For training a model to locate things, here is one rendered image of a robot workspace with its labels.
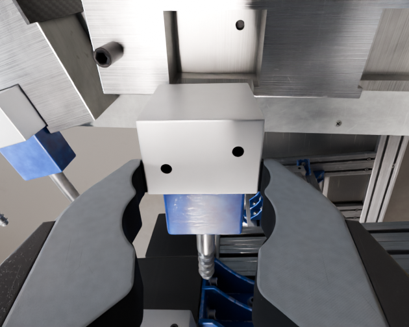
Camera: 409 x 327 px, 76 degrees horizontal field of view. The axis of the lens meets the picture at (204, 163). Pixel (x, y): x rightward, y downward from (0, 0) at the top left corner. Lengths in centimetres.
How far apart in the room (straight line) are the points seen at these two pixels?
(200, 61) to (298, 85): 7
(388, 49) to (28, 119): 26
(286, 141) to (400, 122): 69
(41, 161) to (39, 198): 154
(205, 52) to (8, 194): 179
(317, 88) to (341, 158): 89
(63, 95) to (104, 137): 110
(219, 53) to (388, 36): 10
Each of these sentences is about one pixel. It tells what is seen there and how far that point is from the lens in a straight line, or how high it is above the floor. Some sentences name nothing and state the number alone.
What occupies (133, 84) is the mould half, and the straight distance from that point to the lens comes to 17.
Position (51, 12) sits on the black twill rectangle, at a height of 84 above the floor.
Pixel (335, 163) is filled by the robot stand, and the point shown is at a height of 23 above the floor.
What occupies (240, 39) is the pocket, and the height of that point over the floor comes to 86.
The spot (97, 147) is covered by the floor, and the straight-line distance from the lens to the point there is 138.
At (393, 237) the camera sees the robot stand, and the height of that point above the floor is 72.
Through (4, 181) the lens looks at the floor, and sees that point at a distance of 185.
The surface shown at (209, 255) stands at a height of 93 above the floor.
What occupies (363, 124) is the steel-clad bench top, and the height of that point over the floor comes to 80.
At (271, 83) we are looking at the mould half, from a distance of 16.
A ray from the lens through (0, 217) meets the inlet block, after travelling 38.
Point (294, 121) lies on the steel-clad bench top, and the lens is 28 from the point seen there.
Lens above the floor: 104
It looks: 55 degrees down
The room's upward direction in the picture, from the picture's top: 171 degrees counter-clockwise
